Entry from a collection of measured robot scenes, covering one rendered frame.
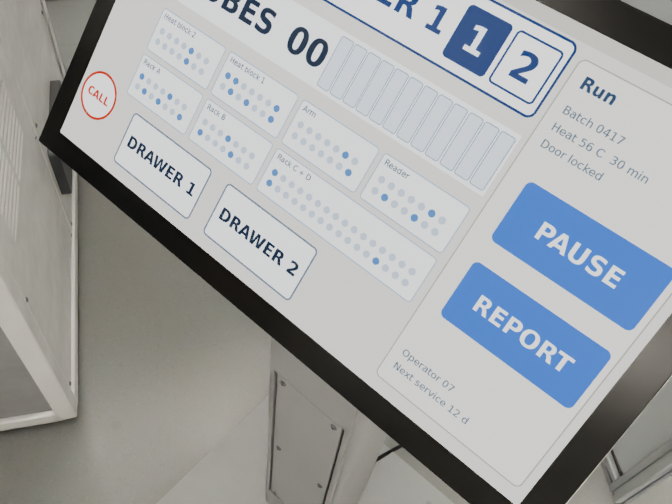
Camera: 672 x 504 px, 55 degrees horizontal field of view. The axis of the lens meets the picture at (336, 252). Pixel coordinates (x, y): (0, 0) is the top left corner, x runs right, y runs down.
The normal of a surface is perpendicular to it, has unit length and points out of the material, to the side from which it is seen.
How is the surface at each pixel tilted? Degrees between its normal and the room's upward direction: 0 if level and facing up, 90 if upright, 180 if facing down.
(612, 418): 50
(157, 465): 0
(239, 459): 5
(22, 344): 90
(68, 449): 0
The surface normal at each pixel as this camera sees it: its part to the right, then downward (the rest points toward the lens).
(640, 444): -0.99, 0.05
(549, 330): -0.44, 0.05
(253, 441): 0.03, -0.65
